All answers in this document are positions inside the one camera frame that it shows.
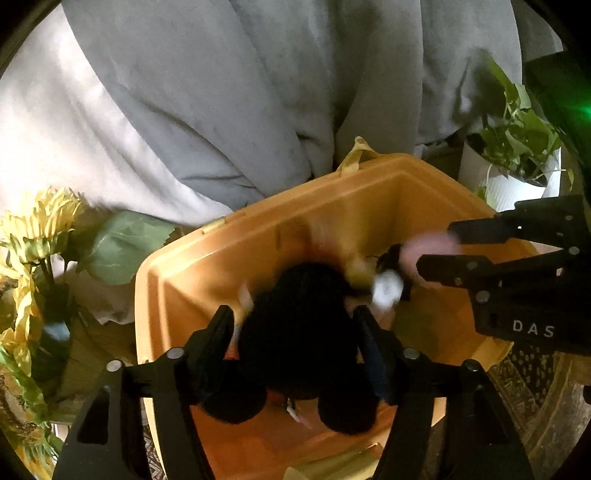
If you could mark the patterned fringed table cloth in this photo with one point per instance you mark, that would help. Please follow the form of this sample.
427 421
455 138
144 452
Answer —
531 406

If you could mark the beige curtain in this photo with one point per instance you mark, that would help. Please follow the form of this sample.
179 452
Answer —
92 152

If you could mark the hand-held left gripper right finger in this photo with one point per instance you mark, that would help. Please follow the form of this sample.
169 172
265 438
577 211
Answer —
369 341

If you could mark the green potted plant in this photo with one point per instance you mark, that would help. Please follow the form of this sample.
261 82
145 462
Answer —
521 134

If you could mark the orange plastic box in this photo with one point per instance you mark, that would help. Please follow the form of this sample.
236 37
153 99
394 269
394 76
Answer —
323 221

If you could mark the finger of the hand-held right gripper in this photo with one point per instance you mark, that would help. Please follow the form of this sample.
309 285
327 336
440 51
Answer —
508 226
471 272

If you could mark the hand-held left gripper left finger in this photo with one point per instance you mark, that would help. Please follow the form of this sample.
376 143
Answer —
219 332

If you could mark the gray curtain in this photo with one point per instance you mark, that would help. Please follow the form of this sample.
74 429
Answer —
277 83

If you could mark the white plant pot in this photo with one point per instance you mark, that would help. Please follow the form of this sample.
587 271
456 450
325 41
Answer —
503 189

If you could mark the sunflower bouquet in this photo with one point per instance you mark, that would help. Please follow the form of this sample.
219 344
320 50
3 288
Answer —
41 258

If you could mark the black plush toy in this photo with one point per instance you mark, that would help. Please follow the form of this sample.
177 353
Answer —
295 332

